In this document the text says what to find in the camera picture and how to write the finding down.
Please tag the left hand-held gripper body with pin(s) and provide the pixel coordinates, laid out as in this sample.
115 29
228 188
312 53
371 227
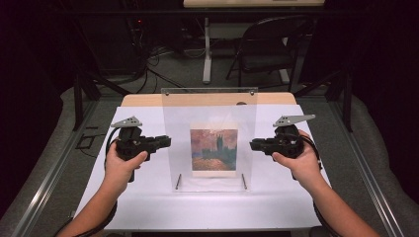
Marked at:
130 144

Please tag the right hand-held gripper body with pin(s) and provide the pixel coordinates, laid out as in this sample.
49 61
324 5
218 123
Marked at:
285 141

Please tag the clear acrylic photo frame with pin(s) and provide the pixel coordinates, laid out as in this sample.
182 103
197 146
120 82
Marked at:
178 148

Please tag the painting print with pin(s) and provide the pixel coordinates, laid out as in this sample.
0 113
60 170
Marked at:
214 149

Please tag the person's left hand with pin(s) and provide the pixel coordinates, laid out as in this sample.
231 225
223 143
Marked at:
122 171

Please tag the person's right hand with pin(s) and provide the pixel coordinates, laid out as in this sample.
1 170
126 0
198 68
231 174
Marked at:
303 164

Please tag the dark table grommet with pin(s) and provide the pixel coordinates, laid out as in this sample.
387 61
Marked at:
241 103

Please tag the black metal stand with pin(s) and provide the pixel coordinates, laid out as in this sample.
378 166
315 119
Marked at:
79 95
346 98

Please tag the white board table cover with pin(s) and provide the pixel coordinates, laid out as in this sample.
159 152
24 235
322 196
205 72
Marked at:
210 207

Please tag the black folding chair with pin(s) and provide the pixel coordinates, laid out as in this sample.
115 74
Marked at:
263 62

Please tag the desk with white legs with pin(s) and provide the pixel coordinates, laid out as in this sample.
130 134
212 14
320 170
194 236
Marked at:
207 49

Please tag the aluminium floor rail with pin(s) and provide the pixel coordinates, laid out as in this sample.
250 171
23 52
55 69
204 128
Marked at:
49 177
369 171

